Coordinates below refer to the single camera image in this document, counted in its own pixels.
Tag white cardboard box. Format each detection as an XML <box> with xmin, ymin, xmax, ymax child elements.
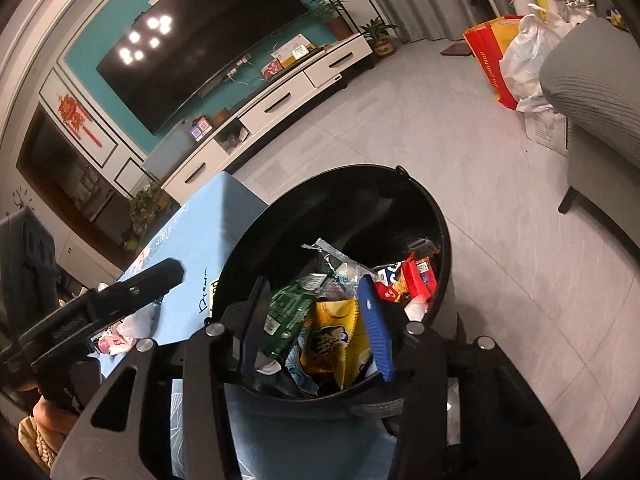
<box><xmin>525</xmin><ymin>109</ymin><xmax>571</xmax><ymax>157</ymax></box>

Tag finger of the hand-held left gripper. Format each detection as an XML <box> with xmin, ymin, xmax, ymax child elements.
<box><xmin>85</xmin><ymin>258</ymin><xmax>184</xmax><ymax>332</ymax></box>

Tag crumpled white plastic bag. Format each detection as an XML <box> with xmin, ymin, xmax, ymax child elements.
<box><xmin>117</xmin><ymin>305</ymin><xmax>161</xmax><ymax>341</ymax></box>

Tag yellow snack packet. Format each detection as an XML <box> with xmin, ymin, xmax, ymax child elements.
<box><xmin>299</xmin><ymin>297</ymin><xmax>374</xmax><ymax>392</ymax></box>

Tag grey armchair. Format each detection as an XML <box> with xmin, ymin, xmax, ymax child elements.
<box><xmin>539</xmin><ymin>17</ymin><xmax>640</xmax><ymax>262</ymax></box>

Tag small potted plant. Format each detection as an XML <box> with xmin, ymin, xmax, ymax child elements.
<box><xmin>360</xmin><ymin>17</ymin><xmax>399</xmax><ymax>59</ymax></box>

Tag blue floral tablecloth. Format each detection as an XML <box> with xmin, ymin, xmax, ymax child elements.
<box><xmin>100</xmin><ymin>172</ymin><xmax>402</xmax><ymax>480</ymax></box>

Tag yellow red shopping bag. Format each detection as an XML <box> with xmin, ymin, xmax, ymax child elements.
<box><xmin>462</xmin><ymin>16</ymin><xmax>531</xmax><ymax>111</ymax></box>

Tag white paper cup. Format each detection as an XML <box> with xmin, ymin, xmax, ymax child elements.
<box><xmin>402</xmin><ymin>297</ymin><xmax>431</xmax><ymax>321</ymax></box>

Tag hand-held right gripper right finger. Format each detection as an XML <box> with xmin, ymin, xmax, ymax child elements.
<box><xmin>357</xmin><ymin>275</ymin><xmax>581</xmax><ymax>480</ymax></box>

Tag white television cabinet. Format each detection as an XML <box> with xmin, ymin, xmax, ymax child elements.
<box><xmin>161</xmin><ymin>34</ymin><xmax>376</xmax><ymax>206</ymax></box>

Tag tall potted plant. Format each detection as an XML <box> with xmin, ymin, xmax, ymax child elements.
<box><xmin>310</xmin><ymin>0</ymin><xmax>354</xmax><ymax>41</ymax></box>

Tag black trash bin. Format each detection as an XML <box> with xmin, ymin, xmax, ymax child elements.
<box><xmin>212</xmin><ymin>165</ymin><xmax>458</xmax><ymax>411</ymax></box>

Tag person's left forearm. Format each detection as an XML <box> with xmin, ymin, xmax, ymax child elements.
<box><xmin>19</xmin><ymin>400</ymin><xmax>77</xmax><ymax>476</ymax></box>

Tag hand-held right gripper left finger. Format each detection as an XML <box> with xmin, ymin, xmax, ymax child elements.
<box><xmin>50</xmin><ymin>275</ymin><xmax>273</xmax><ymax>480</ymax></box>

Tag black television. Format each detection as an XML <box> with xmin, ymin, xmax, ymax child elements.
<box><xmin>95</xmin><ymin>0</ymin><xmax>314</xmax><ymax>136</ymax></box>

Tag green snack packet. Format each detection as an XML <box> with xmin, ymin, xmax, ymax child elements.
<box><xmin>260</xmin><ymin>272</ymin><xmax>342</xmax><ymax>362</ymax></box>

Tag bushy potted plant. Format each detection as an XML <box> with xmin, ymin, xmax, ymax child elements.
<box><xmin>120</xmin><ymin>185</ymin><xmax>169</xmax><ymax>251</ymax></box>

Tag large white plastic bag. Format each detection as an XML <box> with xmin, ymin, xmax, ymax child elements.
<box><xmin>499</xmin><ymin>12</ymin><xmax>596</xmax><ymax>114</ymax></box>

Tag grey flat panel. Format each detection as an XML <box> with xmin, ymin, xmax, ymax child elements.
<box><xmin>142</xmin><ymin>125</ymin><xmax>201</xmax><ymax>176</ymax></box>

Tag red wrapper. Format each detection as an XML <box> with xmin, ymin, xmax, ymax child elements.
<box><xmin>377</xmin><ymin>252</ymin><xmax>440</xmax><ymax>309</ymax></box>

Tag white desk calendar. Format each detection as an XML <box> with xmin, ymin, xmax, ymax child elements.
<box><xmin>271</xmin><ymin>34</ymin><xmax>311</xmax><ymax>69</ymax></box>

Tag clear plastic bag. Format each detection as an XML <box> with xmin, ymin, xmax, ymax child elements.
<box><xmin>301</xmin><ymin>238</ymin><xmax>374</xmax><ymax>302</ymax></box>

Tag red wall ornament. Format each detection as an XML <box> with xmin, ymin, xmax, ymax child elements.
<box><xmin>56</xmin><ymin>92</ymin><xmax>104</xmax><ymax>149</ymax></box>

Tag small blue red boxes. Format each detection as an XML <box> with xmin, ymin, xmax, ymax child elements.
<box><xmin>187</xmin><ymin>117</ymin><xmax>214</xmax><ymax>142</ymax></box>

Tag pink wrapper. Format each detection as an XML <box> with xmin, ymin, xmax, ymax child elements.
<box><xmin>97</xmin><ymin>327</ymin><xmax>131</xmax><ymax>356</ymax></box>

